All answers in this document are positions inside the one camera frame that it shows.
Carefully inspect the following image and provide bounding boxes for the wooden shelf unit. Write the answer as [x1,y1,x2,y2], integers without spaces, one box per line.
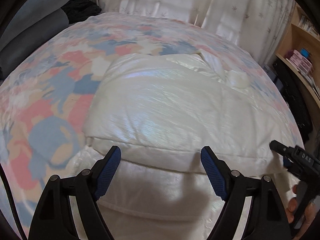
[276,4,319,105]

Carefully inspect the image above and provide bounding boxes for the white leaf-patterned curtain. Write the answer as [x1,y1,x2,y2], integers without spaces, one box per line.
[92,0,296,65]

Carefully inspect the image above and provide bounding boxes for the black cable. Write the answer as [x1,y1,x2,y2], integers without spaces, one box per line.
[0,166,27,240]

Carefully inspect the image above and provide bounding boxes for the floral pastel bed blanket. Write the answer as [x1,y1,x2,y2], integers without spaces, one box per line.
[0,12,304,240]

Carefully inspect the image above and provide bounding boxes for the black fuzzy cushion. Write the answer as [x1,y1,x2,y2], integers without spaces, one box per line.
[61,0,102,24]

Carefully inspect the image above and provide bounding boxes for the pink boxes on shelf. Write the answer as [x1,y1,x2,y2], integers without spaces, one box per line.
[286,50,313,74]

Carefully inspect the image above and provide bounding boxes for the person's right hand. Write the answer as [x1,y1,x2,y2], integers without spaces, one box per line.
[285,181,319,239]

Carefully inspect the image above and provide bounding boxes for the white shiny puffer jacket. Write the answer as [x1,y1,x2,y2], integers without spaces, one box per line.
[68,50,302,239]

